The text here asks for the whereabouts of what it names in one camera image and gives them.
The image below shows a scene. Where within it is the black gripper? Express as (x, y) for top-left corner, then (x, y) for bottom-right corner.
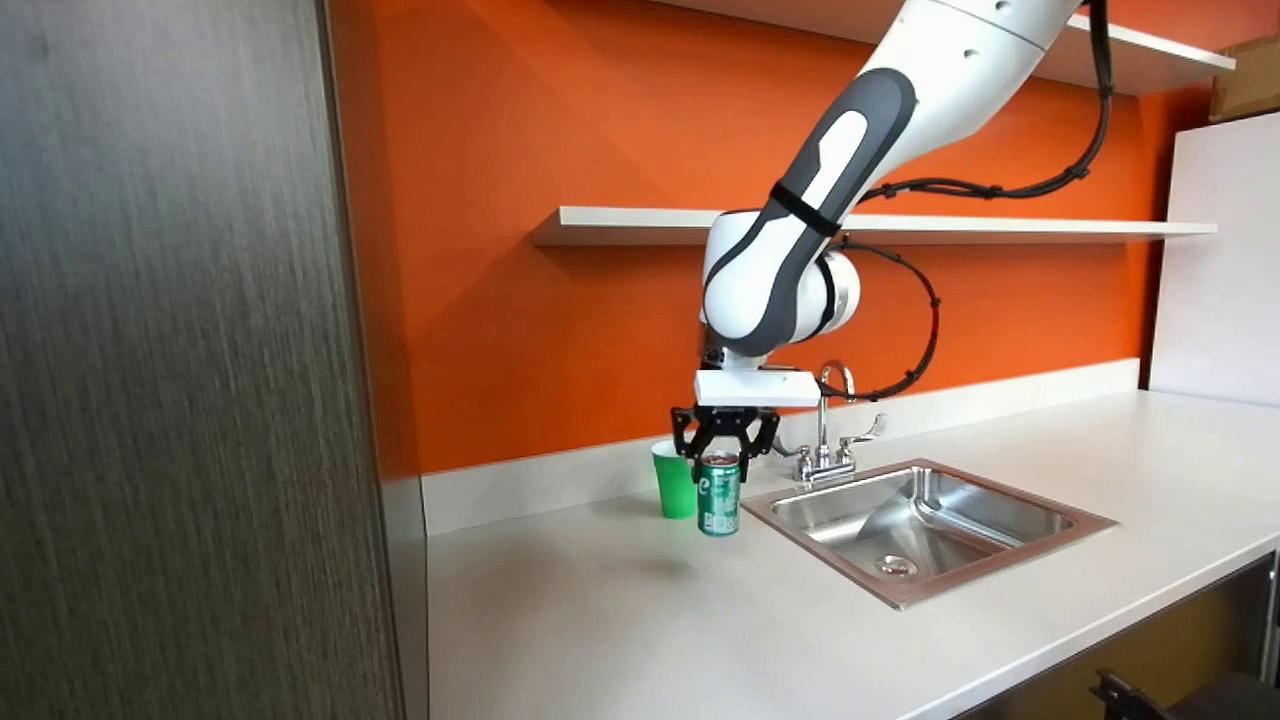
(669, 402), (783, 490)

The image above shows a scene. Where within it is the green soda can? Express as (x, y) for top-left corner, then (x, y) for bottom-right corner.
(693, 452), (749, 543)

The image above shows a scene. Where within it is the green plastic cup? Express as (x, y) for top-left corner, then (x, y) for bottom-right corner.
(648, 434), (702, 524)

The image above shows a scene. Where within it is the white counter backsplash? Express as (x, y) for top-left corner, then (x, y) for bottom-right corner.
(421, 352), (1153, 541)

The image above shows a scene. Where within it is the stainless steel sink basin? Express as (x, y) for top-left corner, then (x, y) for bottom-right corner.
(731, 454), (1120, 614)

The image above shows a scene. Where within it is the white appliance side panel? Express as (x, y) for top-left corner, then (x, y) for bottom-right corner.
(1142, 107), (1280, 411)

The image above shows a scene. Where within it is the dark wood cabinet panel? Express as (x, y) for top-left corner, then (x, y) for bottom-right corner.
(0, 0), (411, 720)

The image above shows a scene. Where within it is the brown cardboard box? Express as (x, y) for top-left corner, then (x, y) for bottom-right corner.
(1209, 32), (1280, 129)

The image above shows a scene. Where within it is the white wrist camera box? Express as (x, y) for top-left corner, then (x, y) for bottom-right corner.
(689, 365), (825, 417)

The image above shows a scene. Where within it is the chrome two-handle faucet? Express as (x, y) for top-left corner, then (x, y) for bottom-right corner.
(774, 354), (892, 487)

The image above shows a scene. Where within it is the white high wall shelf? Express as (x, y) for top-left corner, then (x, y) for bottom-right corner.
(665, 0), (1243, 98)

